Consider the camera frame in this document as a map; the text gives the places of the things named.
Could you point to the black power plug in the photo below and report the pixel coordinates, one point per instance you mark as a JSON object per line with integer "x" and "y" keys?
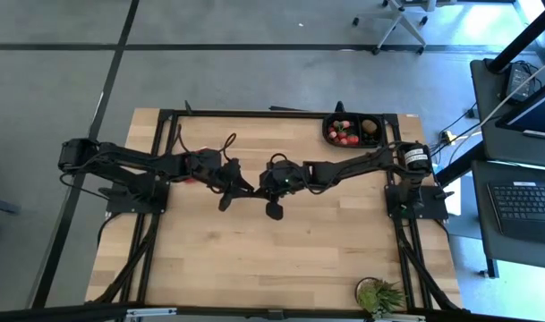
{"x": 472, "y": 112}

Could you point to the black metal pole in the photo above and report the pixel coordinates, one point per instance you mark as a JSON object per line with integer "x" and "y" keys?
{"x": 522, "y": 38}

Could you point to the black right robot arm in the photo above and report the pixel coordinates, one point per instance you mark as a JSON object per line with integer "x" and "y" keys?
{"x": 357, "y": 165}

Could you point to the large red plastic strawberry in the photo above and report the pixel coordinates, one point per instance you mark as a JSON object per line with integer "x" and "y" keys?
{"x": 353, "y": 139}

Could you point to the white office chair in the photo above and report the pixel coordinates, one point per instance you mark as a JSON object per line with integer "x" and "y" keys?
{"x": 399, "y": 18}

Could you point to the red container lid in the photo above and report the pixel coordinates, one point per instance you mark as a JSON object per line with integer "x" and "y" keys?
{"x": 190, "y": 181}

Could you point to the yellow plug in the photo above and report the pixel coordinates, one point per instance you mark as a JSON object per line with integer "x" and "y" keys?
{"x": 448, "y": 136}

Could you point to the black divided tupperware container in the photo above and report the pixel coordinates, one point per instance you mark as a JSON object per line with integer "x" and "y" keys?
{"x": 360, "y": 117}

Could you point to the black keyboard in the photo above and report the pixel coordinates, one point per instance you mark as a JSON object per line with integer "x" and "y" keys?
{"x": 522, "y": 205}

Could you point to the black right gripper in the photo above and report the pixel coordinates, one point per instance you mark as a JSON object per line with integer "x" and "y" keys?
{"x": 281, "y": 181}

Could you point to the green potted succulent plant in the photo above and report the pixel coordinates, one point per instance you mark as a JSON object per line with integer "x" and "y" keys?
{"x": 379, "y": 297}

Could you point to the brown plastic kiwi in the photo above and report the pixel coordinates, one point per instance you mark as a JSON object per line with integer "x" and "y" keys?
{"x": 369, "y": 127}

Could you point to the pink plastic raspberry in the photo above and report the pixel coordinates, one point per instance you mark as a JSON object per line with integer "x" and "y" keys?
{"x": 346, "y": 124}
{"x": 333, "y": 135}

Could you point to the silver metal bracket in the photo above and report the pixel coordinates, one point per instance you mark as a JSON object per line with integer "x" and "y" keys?
{"x": 151, "y": 312}

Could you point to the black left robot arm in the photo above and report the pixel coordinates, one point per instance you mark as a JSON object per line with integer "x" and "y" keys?
{"x": 120, "y": 156}

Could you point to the black horizontal beam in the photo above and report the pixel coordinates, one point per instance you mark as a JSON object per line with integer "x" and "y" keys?
{"x": 53, "y": 313}

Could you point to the black power adapter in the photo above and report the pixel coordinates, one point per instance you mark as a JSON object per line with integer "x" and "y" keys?
{"x": 518, "y": 80}

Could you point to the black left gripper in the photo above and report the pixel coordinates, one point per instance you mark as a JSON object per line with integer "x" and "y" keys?
{"x": 225, "y": 174}

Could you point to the black computer monitor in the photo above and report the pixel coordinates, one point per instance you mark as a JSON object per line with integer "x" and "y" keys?
{"x": 540, "y": 112}

